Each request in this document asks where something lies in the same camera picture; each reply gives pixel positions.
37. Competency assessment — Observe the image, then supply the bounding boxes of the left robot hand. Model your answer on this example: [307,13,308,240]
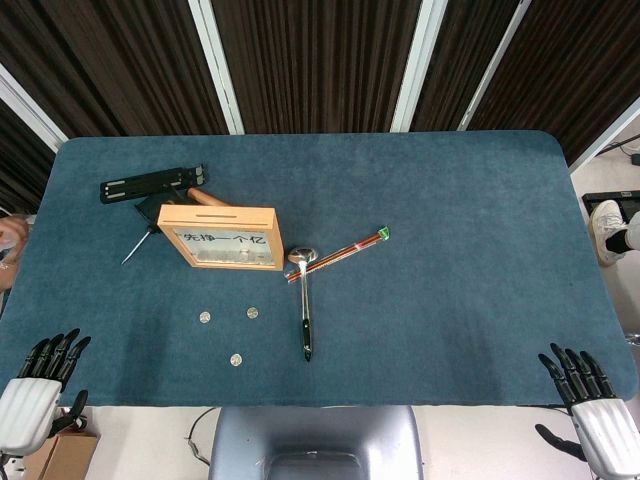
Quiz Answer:
[0,328,92,456]

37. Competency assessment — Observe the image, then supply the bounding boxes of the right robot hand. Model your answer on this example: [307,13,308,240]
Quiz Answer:
[534,342,640,479]

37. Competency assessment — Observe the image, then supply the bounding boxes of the cardboard box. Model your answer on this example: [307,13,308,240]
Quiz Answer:
[22,430,101,480]

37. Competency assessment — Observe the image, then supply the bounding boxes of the bystander person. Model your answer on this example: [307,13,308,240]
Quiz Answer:
[0,214,36,291]

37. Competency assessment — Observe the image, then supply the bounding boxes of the person leg with black sock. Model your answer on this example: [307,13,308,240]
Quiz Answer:
[604,209,640,254]

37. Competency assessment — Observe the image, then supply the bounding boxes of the white sneaker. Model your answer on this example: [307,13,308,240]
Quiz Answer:
[587,199,626,267]

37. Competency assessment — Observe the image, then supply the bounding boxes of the black flat monitor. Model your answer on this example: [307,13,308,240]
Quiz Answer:
[582,189,640,217]

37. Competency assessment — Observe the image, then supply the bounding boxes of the dark slatted partition panel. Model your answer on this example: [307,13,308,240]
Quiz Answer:
[0,64,69,214]
[469,0,640,169]
[0,0,245,139]
[409,0,532,132]
[209,0,446,135]

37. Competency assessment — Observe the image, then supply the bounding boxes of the blue felt table cloth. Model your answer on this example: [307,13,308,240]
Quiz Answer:
[0,130,639,409]

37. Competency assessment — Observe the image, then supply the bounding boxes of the black folding stand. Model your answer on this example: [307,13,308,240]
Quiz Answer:
[99,163,209,205]

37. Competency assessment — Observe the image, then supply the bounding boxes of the wooden stick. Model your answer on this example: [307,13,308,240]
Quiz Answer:
[186,187,230,208]

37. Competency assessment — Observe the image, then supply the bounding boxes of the red chopsticks in clear sleeve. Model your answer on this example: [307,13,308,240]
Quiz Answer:
[284,226,391,284]

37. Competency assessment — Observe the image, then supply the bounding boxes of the thin grey floor cable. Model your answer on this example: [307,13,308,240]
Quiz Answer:
[185,408,216,466]

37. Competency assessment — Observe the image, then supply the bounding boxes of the black handled metal pick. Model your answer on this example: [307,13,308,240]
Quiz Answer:
[121,195,176,266]

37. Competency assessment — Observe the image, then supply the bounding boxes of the wooden framed coin box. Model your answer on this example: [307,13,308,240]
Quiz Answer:
[156,203,285,273]

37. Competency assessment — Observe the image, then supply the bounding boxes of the steel ladle black handle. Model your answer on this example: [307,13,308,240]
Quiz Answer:
[286,246,320,364]

